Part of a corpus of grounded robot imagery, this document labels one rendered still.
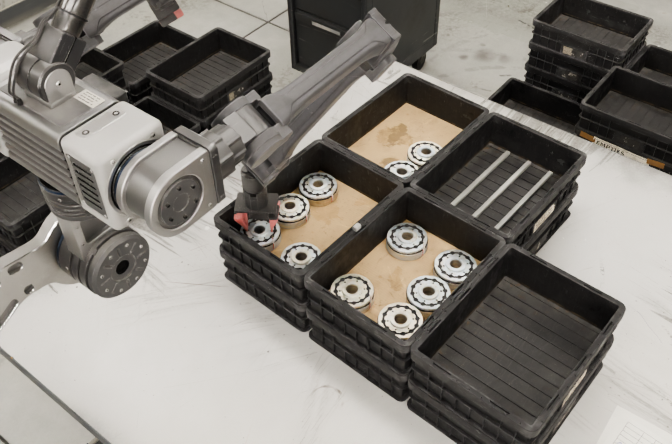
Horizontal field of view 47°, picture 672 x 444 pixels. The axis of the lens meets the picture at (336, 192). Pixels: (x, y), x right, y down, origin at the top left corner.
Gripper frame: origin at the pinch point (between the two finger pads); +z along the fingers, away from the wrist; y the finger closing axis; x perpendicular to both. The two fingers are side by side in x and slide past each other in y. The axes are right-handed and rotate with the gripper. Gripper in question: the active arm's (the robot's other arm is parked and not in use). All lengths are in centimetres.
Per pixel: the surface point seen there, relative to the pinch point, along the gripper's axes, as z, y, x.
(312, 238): 4.1, -13.2, -0.8
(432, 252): 3.9, -43.5, 2.7
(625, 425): 16, -86, 41
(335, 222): 4.1, -18.7, -6.7
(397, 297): 3.9, -34.8, 17.3
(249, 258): 0.7, 1.2, 9.7
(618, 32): 39, -129, -155
